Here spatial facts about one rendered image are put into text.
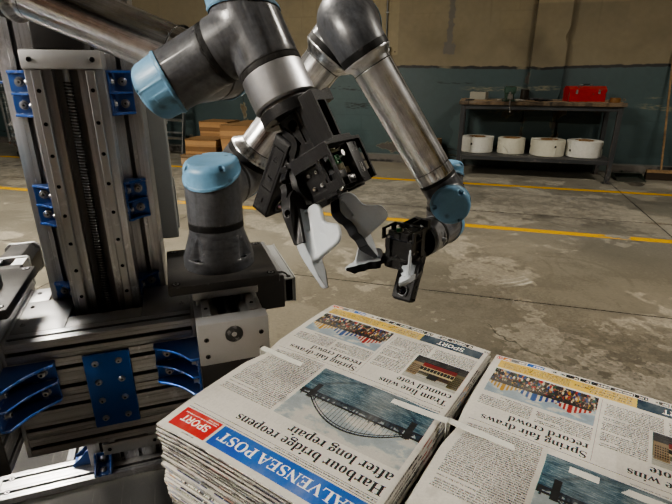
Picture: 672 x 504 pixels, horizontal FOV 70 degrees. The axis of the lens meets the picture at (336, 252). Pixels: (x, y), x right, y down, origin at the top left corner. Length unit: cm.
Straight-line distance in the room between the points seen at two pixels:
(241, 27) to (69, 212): 66
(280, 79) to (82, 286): 75
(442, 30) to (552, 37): 134
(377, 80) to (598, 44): 623
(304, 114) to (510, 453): 43
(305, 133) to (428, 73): 643
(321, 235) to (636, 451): 41
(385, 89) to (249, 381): 55
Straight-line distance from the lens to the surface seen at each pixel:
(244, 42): 57
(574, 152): 647
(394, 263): 96
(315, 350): 72
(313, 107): 54
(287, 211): 54
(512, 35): 696
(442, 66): 695
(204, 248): 102
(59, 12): 83
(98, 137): 107
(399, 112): 91
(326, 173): 53
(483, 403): 65
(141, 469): 149
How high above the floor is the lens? 121
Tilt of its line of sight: 21 degrees down
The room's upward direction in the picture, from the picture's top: straight up
